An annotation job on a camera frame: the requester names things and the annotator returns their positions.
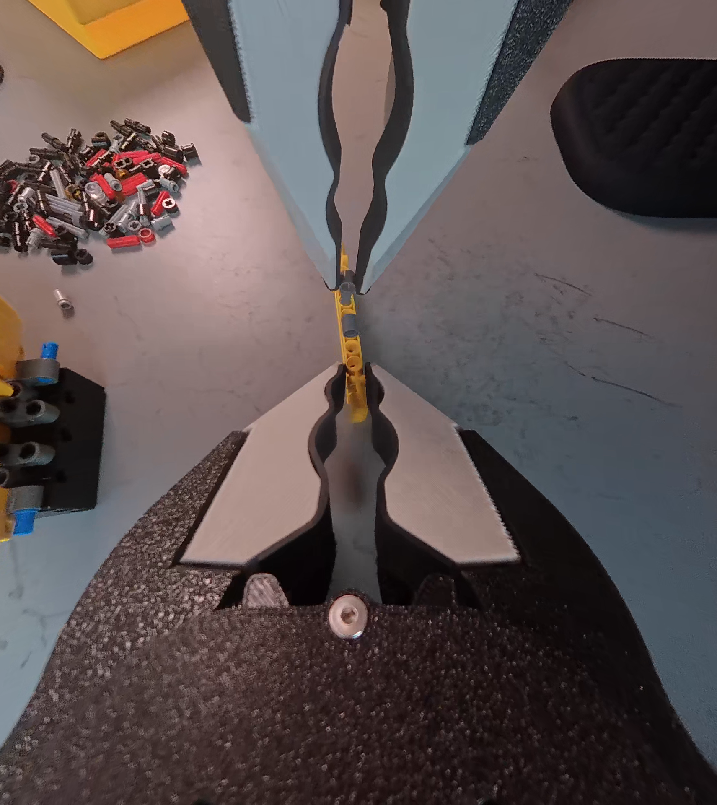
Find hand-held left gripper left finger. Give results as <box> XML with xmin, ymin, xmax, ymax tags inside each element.
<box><xmin>178</xmin><ymin>362</ymin><xmax>347</xmax><ymax>570</ymax></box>

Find long yellow lego beam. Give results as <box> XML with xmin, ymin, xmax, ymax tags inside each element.
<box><xmin>333</xmin><ymin>245</ymin><xmax>370</xmax><ymax>423</ymax></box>

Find yellow lego robot model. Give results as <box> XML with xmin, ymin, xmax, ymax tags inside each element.
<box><xmin>0</xmin><ymin>264</ymin><xmax>108</xmax><ymax>573</ymax></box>

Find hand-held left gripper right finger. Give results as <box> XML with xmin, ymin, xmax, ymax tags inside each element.
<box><xmin>365</xmin><ymin>364</ymin><xmax>520</xmax><ymax>567</ymax></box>

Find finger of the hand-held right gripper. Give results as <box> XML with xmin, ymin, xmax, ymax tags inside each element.
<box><xmin>357</xmin><ymin>0</ymin><xmax>520</xmax><ymax>295</ymax></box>
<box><xmin>229</xmin><ymin>0</ymin><xmax>354</xmax><ymax>292</ymax></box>

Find yellow bin with small parts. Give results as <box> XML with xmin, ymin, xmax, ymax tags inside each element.
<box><xmin>28</xmin><ymin>0</ymin><xmax>189</xmax><ymax>60</ymax></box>

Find pile of lego pins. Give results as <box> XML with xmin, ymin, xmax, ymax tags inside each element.
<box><xmin>0</xmin><ymin>116</ymin><xmax>202</xmax><ymax>268</ymax></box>

